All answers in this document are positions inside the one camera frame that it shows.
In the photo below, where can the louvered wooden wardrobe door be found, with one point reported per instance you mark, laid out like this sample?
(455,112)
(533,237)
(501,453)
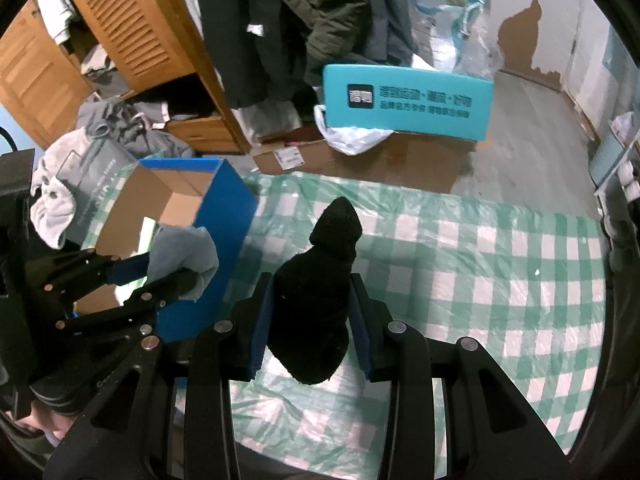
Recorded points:
(130,20)

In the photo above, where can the folded clothes on shelf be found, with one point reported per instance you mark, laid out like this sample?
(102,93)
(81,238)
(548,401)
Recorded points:
(57,5)

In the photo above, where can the green checked blanket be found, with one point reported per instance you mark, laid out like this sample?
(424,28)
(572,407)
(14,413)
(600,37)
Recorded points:
(450,285)

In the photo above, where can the wooden wardrobe drawer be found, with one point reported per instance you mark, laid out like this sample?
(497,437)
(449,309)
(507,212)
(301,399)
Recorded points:
(205,135)

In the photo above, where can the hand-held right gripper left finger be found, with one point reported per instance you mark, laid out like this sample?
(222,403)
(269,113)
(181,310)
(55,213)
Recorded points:
(257,330)

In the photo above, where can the person's left hand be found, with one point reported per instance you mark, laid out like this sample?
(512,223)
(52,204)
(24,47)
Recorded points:
(42,425)

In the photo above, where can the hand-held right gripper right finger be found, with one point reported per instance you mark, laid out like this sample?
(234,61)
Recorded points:
(362,330)

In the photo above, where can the white plastic bag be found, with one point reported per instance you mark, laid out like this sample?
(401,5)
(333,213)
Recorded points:
(350,137)

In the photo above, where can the hanging dark blue garment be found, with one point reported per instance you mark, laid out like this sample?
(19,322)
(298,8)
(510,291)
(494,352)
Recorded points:
(395,15)

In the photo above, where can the teal printed box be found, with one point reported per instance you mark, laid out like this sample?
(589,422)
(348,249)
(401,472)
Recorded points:
(405,102)

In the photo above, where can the black sock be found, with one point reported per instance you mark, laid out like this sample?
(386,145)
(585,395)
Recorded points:
(320,300)

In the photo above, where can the grey hoodie pile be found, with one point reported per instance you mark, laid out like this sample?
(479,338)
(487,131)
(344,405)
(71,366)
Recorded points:
(125,125)

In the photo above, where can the hanging black coat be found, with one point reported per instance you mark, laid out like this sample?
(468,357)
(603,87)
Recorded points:
(240,25)

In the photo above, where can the panelled wooden wardrobe door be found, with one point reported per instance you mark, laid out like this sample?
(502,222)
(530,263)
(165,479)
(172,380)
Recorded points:
(35,85)

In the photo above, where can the clear teal-printed plastic bag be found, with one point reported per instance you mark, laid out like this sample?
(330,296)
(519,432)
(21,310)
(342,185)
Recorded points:
(450,10)

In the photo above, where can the flat cardboard sheet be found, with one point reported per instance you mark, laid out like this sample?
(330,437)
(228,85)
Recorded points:
(400,160)

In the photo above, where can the wooden wardrobe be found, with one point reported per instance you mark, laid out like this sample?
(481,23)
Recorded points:
(220,90)

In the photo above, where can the hanging olive jacket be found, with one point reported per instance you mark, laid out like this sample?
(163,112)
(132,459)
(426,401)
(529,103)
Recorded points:
(330,15)

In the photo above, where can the light grey towel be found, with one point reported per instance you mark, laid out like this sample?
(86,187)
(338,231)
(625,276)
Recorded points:
(50,200)

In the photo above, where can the grey printed paper bag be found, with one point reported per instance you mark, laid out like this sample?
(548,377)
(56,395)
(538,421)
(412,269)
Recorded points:
(100,190)

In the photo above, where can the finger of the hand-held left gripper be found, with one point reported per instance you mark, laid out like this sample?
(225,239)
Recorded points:
(170,287)
(127,269)

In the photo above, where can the blue-rimmed cardboard box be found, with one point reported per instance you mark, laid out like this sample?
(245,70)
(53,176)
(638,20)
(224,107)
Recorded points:
(225,240)

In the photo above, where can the blue-grey fleece cloth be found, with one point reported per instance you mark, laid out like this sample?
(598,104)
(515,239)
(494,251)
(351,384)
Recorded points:
(185,255)

